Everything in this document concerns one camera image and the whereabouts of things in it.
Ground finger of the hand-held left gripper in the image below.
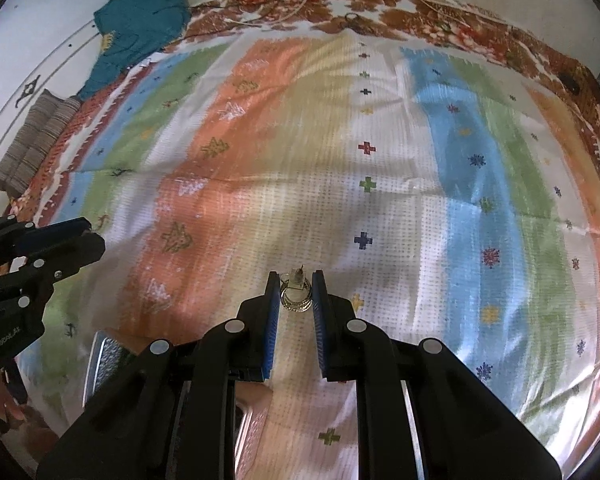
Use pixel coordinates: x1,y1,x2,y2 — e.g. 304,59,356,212
0,215,92,277
0,233,106,322

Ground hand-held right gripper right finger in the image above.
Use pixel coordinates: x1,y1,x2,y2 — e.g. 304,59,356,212
311,269,563,480

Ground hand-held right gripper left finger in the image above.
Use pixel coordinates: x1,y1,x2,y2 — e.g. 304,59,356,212
36,270,282,480

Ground silver hoop earrings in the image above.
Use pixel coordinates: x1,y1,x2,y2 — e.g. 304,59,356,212
279,265,313,315

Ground metal tin box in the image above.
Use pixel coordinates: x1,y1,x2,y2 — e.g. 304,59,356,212
82,330,272,463

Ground person's left hand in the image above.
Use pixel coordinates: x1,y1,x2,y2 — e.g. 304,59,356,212
0,370,28,429

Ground colourful striped mat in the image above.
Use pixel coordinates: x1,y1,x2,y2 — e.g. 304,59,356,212
17,30,600,480

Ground teal garment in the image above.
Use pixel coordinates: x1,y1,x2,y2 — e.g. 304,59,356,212
77,0,192,102

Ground black wall decal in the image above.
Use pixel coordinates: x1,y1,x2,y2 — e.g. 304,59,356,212
16,75,42,107

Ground white cable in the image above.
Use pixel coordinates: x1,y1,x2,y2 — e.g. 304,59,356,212
415,0,481,17
240,0,313,27

